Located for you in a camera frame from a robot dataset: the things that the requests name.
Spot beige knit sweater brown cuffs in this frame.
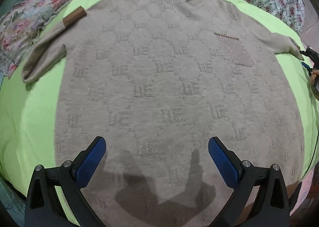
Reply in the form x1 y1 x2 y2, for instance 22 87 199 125
21 0 306 227

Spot person's right hand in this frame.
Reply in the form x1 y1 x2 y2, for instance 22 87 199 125
310 69 319 85

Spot lime green bed sheet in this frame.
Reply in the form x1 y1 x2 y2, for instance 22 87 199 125
0 0 319 227

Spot pink floral ruffled pillow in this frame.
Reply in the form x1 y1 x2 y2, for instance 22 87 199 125
1 0 71 78

